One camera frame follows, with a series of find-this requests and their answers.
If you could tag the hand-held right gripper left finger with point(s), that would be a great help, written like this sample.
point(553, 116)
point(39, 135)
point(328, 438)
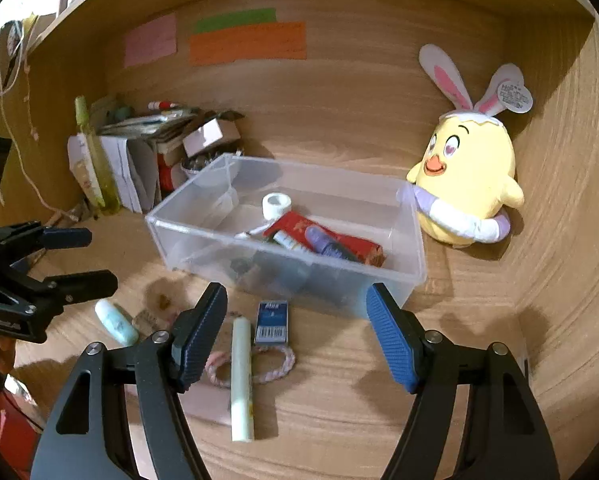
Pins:
point(199, 340)

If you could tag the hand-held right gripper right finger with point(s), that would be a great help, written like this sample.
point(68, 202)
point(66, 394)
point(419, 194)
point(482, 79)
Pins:
point(392, 340)

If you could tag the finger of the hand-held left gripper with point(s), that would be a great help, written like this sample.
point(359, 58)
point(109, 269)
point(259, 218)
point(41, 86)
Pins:
point(67, 237)
point(87, 284)

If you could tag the light blue tube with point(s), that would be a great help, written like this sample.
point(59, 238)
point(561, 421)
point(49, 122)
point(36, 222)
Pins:
point(117, 322)

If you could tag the cream stick tube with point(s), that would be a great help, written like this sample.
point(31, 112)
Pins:
point(242, 385)

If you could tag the small blue box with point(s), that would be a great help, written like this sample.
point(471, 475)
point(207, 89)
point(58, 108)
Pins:
point(271, 322)

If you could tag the clear plastic storage box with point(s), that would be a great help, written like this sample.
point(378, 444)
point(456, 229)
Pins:
point(199, 240)

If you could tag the purple grey marker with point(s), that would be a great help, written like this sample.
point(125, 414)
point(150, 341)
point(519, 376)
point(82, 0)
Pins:
point(327, 242)

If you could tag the white pen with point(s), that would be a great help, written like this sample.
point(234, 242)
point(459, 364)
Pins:
point(252, 233)

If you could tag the red packet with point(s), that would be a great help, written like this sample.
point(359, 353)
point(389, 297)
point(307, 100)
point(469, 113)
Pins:
point(299, 222)

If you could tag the white tape roll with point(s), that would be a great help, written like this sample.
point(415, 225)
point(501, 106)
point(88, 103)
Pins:
point(277, 206)

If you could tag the person's left hand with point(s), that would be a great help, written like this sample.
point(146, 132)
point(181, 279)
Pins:
point(4, 352)

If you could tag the beige lotion bottle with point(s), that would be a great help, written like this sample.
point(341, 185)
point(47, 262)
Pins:
point(82, 172)

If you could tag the yellow-green spray bottle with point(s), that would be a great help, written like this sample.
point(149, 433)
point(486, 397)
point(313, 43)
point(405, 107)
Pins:
point(102, 175)

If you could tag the folded white paper sheets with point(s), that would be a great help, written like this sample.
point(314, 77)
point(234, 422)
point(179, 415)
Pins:
point(129, 175)

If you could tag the red garment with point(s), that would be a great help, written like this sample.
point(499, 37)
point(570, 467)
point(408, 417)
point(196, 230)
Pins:
point(9, 425)

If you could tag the red carton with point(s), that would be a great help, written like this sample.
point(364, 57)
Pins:
point(168, 175)

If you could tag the stack of booklets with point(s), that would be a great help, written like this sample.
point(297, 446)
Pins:
point(144, 125)

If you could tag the white bowl of marbles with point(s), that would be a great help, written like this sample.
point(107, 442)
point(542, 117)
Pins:
point(197, 165)

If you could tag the red and white marker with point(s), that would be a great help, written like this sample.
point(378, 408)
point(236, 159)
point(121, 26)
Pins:
point(164, 105)

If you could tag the small white cardboard box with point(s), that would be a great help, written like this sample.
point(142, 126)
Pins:
point(209, 137)

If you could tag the yellow chick plush toy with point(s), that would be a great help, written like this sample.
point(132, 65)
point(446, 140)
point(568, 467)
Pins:
point(469, 170)

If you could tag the pink sticky note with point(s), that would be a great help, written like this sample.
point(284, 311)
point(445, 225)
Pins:
point(149, 40)

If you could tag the orange sticky note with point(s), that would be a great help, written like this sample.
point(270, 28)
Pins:
point(249, 45)

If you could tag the green sticky note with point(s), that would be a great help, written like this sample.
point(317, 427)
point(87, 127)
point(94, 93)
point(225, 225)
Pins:
point(234, 20)

